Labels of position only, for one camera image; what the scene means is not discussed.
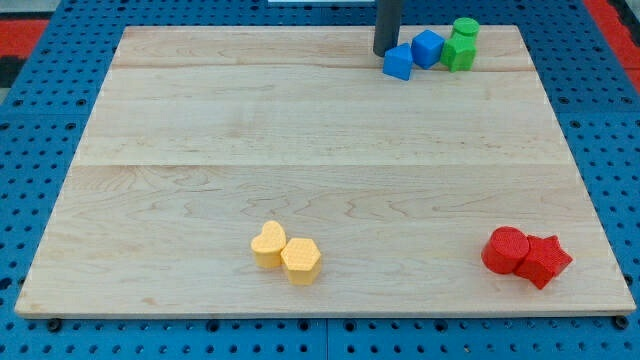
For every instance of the blue cube block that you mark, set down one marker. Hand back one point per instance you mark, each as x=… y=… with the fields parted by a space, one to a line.
x=426 y=48

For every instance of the yellow hexagon block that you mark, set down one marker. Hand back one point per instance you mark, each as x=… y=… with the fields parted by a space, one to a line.
x=302 y=261

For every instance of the yellow heart block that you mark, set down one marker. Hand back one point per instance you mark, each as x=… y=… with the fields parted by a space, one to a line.
x=268 y=244

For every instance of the light wooden board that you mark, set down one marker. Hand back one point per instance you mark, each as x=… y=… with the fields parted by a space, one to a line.
x=200 y=135

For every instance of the blue triangular prism block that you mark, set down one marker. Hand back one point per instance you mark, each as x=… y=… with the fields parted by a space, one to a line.
x=398 y=62

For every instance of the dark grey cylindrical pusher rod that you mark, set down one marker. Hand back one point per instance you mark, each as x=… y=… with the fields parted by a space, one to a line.
x=387 y=25

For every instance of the green star block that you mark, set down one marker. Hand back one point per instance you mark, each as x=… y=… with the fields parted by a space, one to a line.
x=458 y=53

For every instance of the red cylinder block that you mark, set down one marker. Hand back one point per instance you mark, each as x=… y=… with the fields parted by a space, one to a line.
x=505 y=250

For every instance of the green cylinder block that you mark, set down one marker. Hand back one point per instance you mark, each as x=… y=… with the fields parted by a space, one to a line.
x=465 y=27

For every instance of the red star block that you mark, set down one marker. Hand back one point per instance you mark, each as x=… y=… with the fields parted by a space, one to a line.
x=545 y=260

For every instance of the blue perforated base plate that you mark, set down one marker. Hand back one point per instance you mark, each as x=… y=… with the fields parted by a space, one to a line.
x=44 y=113

